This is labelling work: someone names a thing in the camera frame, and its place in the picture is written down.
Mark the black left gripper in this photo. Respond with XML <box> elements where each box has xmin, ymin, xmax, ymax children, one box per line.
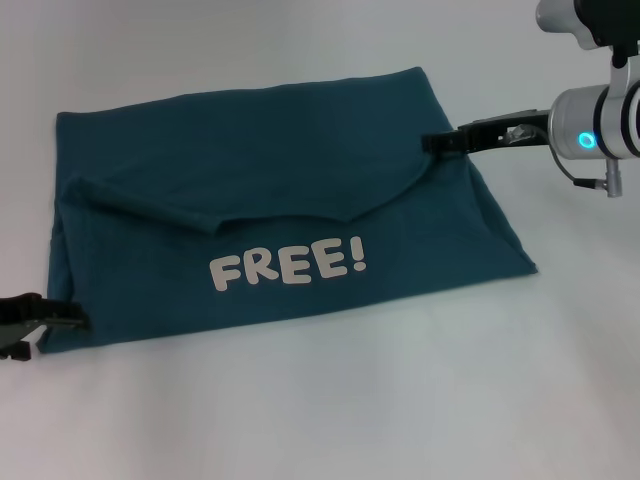
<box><xmin>0</xmin><ymin>293</ymin><xmax>92</xmax><ymax>362</ymax></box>

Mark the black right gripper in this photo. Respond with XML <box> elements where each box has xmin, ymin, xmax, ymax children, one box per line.
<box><xmin>421</xmin><ymin>108</ymin><xmax>551</xmax><ymax>159</ymax></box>

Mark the teal blue shirt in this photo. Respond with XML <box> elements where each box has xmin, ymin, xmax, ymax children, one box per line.
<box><xmin>38</xmin><ymin>65</ymin><xmax>539</xmax><ymax>355</ymax></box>

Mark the right wrist connector cable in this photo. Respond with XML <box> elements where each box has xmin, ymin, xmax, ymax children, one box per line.
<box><xmin>549</xmin><ymin>144</ymin><xmax>621</xmax><ymax>199</ymax></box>

